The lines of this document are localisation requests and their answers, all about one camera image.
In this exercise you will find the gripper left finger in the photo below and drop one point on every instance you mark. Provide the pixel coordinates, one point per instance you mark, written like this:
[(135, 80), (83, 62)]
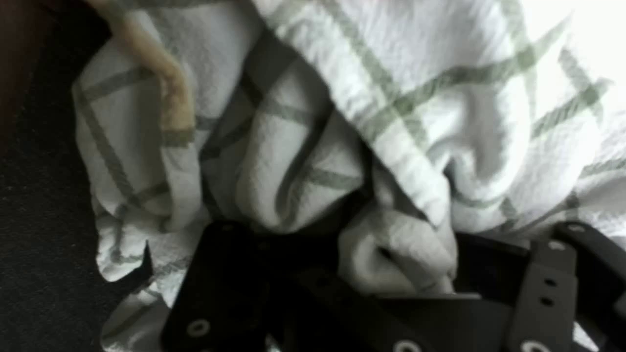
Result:
[(230, 283)]

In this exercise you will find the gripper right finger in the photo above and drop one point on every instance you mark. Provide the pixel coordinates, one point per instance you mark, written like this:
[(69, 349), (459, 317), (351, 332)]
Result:
[(547, 293)]

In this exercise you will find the white towel with green checks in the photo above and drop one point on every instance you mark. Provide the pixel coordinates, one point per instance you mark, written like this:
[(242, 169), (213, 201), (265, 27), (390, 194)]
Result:
[(415, 98)]

